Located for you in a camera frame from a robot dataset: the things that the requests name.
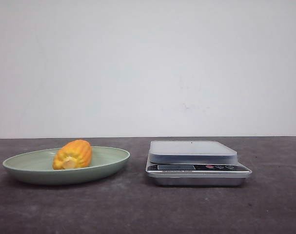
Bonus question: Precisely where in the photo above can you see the yellow corn cob piece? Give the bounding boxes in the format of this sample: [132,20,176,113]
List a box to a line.
[52,139,92,170]

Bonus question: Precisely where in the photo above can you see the green oval plate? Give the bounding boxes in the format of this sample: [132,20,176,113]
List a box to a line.
[2,146,130,185]

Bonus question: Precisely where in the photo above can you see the silver digital kitchen scale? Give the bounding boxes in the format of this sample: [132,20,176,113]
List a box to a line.
[146,140,252,186]

